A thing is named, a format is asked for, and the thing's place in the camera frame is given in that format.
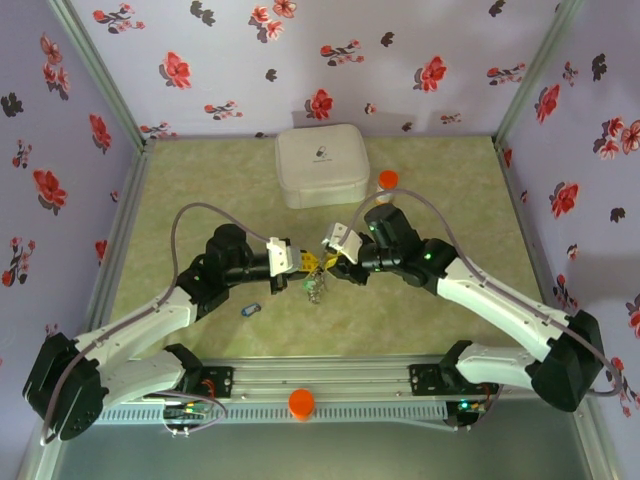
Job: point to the blue plastic key tag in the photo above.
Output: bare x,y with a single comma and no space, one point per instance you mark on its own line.
248,311

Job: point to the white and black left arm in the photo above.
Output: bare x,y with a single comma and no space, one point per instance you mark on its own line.
140,325

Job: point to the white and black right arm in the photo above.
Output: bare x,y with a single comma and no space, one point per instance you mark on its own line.
500,305

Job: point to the orange-capped pill bottle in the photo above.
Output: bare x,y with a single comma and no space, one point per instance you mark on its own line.
387,178

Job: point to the white zipped medicine case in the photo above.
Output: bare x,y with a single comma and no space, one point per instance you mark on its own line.
322,165

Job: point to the orange cylinder button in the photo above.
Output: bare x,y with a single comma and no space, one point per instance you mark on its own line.
301,402

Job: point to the green circuit board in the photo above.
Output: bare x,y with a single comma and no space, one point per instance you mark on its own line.
187,412
470,407

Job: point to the grey metal sheet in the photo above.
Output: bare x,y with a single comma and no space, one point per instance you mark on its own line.
325,450

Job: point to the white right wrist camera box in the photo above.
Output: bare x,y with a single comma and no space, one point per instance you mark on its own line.
350,245

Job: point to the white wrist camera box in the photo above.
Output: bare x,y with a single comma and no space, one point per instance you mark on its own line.
350,245
279,257

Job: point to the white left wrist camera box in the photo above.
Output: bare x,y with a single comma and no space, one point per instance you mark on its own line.
279,257

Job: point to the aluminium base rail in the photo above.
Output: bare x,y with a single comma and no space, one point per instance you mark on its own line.
325,375

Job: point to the aluminium side rail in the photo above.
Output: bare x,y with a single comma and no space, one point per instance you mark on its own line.
119,240
531,240

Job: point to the aluminium frame post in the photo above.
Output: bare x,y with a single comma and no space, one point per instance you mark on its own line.
541,65
96,65

